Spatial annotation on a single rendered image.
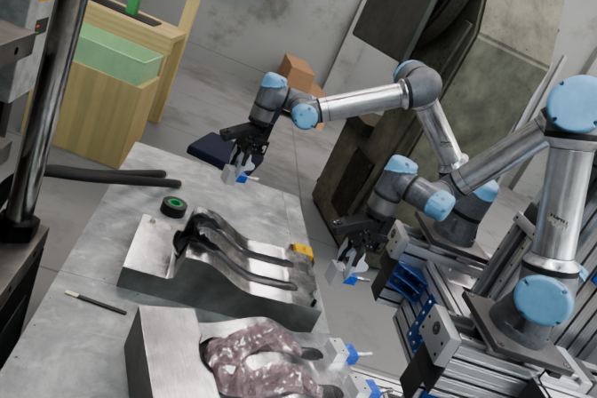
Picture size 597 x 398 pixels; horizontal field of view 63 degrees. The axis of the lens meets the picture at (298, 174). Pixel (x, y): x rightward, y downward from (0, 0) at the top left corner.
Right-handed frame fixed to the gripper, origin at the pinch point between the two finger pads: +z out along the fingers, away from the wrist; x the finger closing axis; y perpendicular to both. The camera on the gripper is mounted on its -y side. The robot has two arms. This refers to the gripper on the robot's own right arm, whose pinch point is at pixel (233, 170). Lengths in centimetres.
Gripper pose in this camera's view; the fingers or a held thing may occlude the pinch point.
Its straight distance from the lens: 169.2
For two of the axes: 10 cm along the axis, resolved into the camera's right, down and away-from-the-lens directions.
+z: -3.9, 8.6, 3.3
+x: -4.5, -4.9, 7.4
